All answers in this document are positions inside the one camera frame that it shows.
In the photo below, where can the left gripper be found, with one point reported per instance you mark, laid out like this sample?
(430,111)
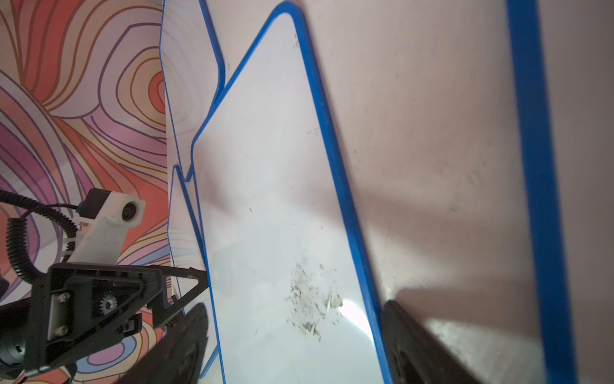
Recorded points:
(78,309)

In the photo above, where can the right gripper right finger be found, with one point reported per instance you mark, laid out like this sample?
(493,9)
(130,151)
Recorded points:
(414,355)

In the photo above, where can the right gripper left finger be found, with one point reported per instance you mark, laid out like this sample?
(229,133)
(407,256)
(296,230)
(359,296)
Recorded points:
(178,357)

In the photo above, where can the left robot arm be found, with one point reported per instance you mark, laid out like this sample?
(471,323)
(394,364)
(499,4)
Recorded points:
(37,237)

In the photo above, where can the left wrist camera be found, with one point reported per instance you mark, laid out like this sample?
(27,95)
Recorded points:
(104,218)

